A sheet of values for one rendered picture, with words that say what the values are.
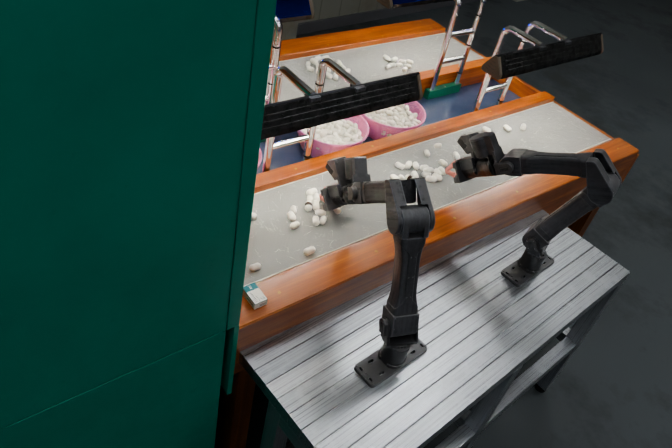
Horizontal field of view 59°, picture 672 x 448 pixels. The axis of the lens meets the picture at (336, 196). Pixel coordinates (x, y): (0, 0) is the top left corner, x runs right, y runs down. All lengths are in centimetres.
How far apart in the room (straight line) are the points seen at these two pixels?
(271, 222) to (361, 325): 38
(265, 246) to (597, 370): 162
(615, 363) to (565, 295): 95
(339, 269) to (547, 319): 62
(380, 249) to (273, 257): 29
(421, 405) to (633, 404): 139
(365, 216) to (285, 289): 41
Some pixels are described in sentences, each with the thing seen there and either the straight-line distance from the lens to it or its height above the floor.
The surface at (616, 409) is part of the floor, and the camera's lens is 268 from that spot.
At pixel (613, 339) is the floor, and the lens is 292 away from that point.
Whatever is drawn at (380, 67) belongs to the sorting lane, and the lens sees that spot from 261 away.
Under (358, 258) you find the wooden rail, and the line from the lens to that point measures 161.
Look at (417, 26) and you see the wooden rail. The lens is 304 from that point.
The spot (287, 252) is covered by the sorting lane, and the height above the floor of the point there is 74.
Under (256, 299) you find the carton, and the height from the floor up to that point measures 79.
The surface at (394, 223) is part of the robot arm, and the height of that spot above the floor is 104.
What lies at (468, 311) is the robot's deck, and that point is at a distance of 172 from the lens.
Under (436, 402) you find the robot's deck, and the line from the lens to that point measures 151.
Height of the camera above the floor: 188
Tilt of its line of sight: 39 degrees down
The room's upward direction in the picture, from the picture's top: 13 degrees clockwise
